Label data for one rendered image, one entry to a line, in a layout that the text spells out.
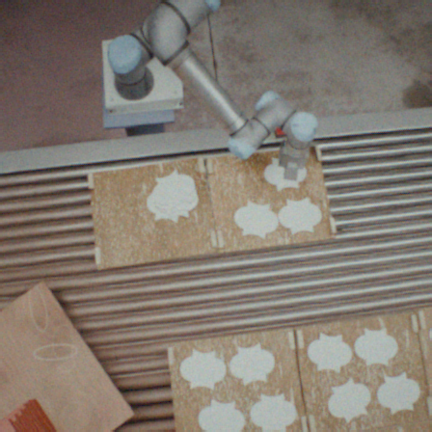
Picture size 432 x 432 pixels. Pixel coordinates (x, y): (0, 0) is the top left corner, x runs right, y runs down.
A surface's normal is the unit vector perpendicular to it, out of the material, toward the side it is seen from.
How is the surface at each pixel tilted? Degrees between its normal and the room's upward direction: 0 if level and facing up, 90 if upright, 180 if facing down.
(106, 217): 0
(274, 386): 0
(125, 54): 11
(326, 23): 0
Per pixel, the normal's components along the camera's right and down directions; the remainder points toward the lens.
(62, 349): 0.03, -0.29
